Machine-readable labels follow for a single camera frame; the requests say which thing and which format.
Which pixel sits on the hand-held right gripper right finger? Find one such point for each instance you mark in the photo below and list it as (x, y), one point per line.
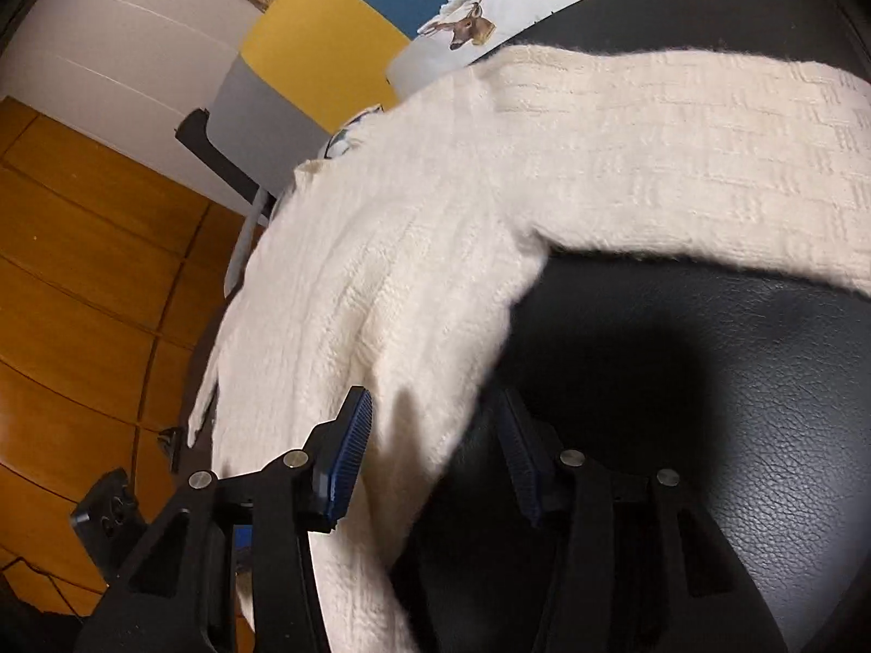
(520, 462)

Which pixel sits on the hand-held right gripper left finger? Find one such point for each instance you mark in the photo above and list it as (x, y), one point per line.
(347, 462)

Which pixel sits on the cream fluffy blanket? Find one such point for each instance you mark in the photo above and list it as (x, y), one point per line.
(408, 286)

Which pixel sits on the light grey tubular armrest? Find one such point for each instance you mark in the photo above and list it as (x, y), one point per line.
(248, 238)

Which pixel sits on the black device with round holes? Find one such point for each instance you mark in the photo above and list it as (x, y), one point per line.
(109, 524)

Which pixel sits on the triangle pattern pillow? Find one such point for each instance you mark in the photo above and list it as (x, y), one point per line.
(350, 136)

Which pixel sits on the grey yellow blue backrest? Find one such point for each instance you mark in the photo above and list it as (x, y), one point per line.
(326, 47)

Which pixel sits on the white deer print pillow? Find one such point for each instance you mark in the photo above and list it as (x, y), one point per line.
(517, 7)

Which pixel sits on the black backrest bracket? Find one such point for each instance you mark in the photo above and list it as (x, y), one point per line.
(218, 156)

